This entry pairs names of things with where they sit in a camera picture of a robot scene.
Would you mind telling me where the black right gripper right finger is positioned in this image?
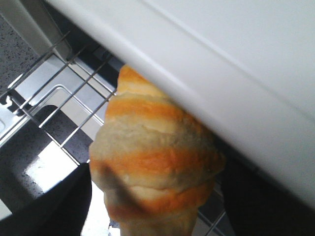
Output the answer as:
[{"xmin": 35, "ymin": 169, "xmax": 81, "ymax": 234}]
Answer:
[{"xmin": 216, "ymin": 157, "xmax": 315, "ymax": 236}]

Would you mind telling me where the white Toshiba toaster oven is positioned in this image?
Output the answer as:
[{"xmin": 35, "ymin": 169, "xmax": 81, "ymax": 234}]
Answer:
[{"xmin": 0, "ymin": 0, "xmax": 315, "ymax": 212}]

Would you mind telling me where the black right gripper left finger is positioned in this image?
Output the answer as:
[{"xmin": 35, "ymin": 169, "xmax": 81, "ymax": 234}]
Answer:
[{"xmin": 0, "ymin": 163, "xmax": 92, "ymax": 236}]

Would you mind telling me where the metal wire oven rack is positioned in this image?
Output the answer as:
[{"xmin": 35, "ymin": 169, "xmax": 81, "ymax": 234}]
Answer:
[{"xmin": 0, "ymin": 38, "xmax": 233, "ymax": 236}]

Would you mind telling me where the orange striped croissant bread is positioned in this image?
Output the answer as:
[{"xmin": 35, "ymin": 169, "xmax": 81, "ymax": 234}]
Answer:
[{"xmin": 89, "ymin": 65, "xmax": 226, "ymax": 236}]

